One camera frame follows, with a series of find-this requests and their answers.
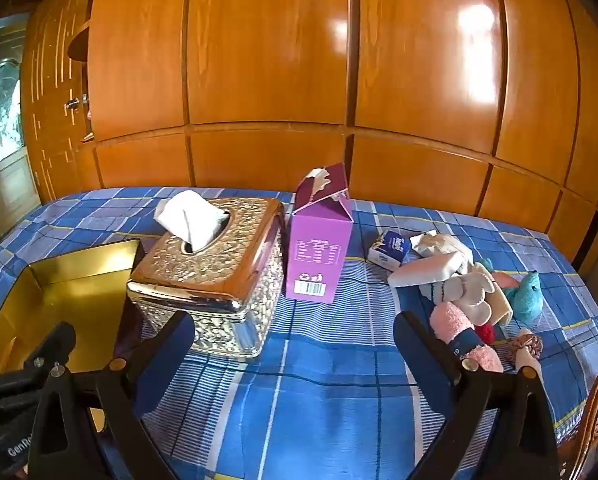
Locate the wooden wardrobe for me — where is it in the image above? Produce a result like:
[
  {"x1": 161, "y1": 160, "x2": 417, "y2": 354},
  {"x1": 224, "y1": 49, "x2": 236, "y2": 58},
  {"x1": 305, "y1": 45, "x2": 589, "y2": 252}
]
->
[{"x1": 74, "y1": 0, "x2": 598, "y2": 266}]

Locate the black cable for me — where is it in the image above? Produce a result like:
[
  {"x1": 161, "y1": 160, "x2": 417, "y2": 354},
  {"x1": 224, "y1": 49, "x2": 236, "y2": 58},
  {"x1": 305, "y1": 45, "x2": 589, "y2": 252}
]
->
[{"x1": 251, "y1": 366, "x2": 416, "y2": 388}]

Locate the blue plaid bed sheet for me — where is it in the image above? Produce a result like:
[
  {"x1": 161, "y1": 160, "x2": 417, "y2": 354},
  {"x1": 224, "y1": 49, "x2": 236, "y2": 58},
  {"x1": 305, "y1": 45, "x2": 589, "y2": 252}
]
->
[{"x1": 0, "y1": 187, "x2": 598, "y2": 480}]

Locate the white facial tissue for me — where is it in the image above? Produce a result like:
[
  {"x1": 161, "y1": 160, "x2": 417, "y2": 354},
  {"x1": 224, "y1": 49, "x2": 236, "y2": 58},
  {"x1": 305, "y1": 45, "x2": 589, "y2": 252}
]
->
[{"x1": 154, "y1": 191, "x2": 231, "y2": 253}]

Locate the purple carton box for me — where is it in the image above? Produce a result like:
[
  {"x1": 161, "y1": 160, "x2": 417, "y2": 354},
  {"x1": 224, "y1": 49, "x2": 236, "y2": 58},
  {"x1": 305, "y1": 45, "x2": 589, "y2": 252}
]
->
[{"x1": 285, "y1": 162, "x2": 354, "y2": 304}]

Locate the mauve scrunchie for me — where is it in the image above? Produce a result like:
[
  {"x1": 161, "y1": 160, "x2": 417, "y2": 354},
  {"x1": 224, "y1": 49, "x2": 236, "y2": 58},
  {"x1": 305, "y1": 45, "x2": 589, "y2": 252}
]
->
[{"x1": 509, "y1": 332, "x2": 544, "y2": 361}]

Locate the door with frosted glass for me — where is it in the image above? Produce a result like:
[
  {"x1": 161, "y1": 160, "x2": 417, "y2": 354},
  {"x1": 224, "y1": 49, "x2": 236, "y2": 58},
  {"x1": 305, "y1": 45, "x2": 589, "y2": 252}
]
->
[{"x1": 0, "y1": 15, "x2": 42, "y2": 241}]

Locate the blue tissue pack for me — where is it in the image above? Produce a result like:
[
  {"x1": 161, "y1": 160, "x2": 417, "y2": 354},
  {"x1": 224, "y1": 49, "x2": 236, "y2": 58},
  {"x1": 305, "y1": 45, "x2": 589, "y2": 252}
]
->
[{"x1": 367, "y1": 230, "x2": 412, "y2": 267}]

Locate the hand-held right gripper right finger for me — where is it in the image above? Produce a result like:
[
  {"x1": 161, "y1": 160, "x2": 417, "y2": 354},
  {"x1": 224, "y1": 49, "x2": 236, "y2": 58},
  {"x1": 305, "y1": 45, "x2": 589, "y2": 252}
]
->
[{"x1": 393, "y1": 310, "x2": 562, "y2": 480}]

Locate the white plush bunny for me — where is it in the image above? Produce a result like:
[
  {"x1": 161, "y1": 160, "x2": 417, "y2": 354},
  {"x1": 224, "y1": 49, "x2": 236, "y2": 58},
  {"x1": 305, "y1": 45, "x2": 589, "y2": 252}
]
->
[{"x1": 431, "y1": 265, "x2": 497, "y2": 326}]

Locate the gold tin box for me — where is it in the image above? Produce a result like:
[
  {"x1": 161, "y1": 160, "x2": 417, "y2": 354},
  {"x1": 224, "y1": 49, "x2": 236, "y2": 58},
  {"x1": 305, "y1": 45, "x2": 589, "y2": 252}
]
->
[{"x1": 0, "y1": 239, "x2": 144, "y2": 376}]

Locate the wooden door with inlay lines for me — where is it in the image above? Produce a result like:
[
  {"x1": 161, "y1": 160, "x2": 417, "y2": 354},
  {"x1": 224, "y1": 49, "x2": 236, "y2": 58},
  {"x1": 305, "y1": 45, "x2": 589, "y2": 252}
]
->
[{"x1": 21, "y1": 0, "x2": 97, "y2": 201}]

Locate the teal plush toy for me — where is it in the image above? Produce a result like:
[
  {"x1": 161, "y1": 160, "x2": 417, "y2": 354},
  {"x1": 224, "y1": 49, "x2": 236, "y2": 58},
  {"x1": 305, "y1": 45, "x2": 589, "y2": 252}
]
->
[{"x1": 506, "y1": 270, "x2": 547, "y2": 328}]

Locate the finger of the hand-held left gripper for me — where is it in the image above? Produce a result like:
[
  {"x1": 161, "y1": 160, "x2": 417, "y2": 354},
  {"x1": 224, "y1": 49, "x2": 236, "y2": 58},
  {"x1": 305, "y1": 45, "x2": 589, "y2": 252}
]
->
[{"x1": 9, "y1": 321, "x2": 77, "y2": 391}]

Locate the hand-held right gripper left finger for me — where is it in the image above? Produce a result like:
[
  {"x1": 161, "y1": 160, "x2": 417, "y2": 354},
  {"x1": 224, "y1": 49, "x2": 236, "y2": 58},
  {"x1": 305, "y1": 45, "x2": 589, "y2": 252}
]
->
[{"x1": 26, "y1": 310, "x2": 197, "y2": 480}]

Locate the pink fuzzy sock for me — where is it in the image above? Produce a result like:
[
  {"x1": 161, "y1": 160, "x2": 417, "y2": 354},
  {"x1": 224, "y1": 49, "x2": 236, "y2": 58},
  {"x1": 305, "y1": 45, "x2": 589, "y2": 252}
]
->
[{"x1": 429, "y1": 302, "x2": 504, "y2": 373}]

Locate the silver embossed tissue box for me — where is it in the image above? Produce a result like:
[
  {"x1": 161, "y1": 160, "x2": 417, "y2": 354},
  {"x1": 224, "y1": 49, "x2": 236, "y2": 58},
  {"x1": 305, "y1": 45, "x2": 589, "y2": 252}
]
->
[{"x1": 126, "y1": 197, "x2": 286, "y2": 358}]

